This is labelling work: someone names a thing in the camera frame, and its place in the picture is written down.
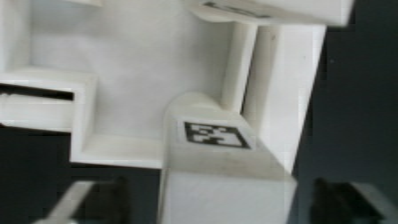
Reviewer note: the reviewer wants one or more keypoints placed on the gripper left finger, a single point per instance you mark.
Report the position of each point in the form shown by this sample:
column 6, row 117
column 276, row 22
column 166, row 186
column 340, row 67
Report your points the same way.
column 93, row 204

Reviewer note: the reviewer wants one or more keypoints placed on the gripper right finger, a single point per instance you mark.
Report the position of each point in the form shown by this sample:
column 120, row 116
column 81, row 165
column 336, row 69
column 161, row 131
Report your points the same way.
column 351, row 203

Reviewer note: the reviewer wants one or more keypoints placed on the white leg block short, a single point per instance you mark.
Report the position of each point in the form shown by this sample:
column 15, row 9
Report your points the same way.
column 224, row 185

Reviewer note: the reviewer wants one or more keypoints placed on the white chair seat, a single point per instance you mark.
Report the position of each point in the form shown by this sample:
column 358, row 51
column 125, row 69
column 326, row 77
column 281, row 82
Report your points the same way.
column 125, row 72

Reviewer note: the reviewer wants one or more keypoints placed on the white chair leg block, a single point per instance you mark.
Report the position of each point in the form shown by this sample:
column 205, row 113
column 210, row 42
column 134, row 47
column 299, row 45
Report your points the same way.
column 262, row 12

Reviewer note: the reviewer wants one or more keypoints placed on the white U-shaped fence frame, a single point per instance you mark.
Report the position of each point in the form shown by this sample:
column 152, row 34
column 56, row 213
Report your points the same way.
column 281, row 80

